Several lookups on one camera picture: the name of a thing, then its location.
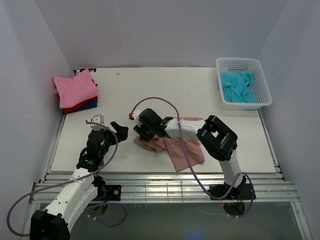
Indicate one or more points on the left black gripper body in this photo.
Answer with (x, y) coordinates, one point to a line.
(109, 140)

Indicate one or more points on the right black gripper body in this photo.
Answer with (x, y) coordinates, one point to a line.
(146, 132)

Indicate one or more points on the dusty pink t shirt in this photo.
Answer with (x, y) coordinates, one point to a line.
(180, 150)

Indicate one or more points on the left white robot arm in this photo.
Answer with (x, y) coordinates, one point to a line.
(56, 221)

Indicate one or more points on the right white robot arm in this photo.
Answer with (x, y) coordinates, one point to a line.
(219, 141)

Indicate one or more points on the folded blue t shirt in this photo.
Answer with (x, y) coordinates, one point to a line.
(80, 97)

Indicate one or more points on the folded red t shirt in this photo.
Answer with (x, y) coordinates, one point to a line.
(84, 105)

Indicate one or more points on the folded pink t shirt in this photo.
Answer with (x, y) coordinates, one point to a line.
(63, 84)

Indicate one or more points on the turquoise t shirt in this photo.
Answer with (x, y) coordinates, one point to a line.
(237, 87)

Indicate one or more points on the white plastic basket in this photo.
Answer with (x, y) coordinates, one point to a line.
(261, 89)

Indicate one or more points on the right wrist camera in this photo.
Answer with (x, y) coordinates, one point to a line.
(134, 115)

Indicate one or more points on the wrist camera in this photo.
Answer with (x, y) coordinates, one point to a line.
(98, 118)
(134, 115)

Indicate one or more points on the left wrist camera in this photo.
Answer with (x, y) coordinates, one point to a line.
(98, 118)

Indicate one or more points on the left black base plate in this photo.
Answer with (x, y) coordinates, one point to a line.
(108, 193)

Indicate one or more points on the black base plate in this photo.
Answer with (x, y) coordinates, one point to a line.
(244, 192)
(108, 193)

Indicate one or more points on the aluminium frame rail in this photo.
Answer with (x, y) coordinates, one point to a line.
(183, 188)

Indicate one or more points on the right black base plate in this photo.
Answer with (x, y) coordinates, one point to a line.
(244, 192)

